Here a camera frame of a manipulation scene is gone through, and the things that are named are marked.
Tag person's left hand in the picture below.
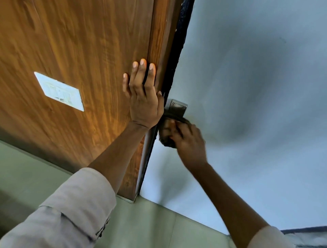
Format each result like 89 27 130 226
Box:
122 58 165 129

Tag brown wooden door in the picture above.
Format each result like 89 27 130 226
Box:
0 0 183 204

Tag person's right hand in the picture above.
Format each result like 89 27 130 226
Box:
169 120 208 171

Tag dark cleaning cloth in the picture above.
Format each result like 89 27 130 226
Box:
158 116 191 149

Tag white rectangular wall plate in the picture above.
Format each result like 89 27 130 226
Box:
34 72 85 112

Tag grey metal door handle plate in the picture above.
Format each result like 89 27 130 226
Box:
163 99 188 121

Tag person's right forearm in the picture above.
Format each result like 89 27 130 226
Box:
184 161 295 248

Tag black door edge strip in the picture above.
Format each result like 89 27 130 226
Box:
135 0 195 197

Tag person's left forearm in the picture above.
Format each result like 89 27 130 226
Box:
0 121 152 248

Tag dark blue frame strip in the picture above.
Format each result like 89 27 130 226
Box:
281 226 327 235

